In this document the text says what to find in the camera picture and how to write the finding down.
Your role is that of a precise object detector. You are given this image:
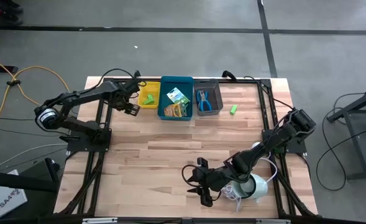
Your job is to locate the black floor cable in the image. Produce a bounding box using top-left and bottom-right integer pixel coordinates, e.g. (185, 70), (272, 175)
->
(243, 76), (295, 110)
(0, 116), (70, 138)
(316, 93), (366, 191)

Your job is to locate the grey plastic bin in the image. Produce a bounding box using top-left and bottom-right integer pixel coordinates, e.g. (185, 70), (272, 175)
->
(194, 78), (224, 117)

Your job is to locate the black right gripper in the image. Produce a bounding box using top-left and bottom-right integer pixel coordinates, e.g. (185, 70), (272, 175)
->
(186, 157), (234, 208)

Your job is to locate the silver aluminium bracket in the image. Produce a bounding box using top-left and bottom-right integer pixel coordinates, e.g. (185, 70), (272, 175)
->
(255, 218), (292, 224)
(81, 217), (118, 224)

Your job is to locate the black aluminium table frame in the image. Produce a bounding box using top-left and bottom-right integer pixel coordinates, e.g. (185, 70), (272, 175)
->
(53, 77), (319, 217)

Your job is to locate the black cable bundle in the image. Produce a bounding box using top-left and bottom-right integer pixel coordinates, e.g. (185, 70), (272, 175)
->
(274, 154), (317, 217)
(60, 151), (104, 215)

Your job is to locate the black stand beam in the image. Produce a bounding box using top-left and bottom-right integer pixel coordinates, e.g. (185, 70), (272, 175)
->
(0, 157), (61, 194)

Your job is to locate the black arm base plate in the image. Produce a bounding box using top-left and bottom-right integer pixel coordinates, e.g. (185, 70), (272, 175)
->
(66, 129), (112, 153)
(262, 129), (308, 155)

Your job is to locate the yellow extension cord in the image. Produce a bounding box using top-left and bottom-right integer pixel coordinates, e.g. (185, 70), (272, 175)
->
(0, 52), (71, 138)

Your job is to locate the white dome security camera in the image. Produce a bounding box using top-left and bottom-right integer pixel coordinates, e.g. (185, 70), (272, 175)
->
(232, 173), (269, 200)

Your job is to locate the blue plastic bin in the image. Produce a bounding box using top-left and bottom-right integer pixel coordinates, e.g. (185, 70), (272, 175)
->
(157, 75), (194, 121)

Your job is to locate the white floor cable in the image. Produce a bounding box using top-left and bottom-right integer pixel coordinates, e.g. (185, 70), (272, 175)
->
(0, 142), (69, 172)

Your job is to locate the yellow mesh basket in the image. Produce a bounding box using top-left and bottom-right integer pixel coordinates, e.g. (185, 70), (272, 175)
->
(138, 81), (161, 110)

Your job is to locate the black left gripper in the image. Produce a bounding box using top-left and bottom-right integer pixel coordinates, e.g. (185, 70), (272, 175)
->
(115, 90), (141, 117)

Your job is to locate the white cardboard box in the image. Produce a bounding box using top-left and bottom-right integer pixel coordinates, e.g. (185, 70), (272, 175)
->
(0, 169), (28, 221)

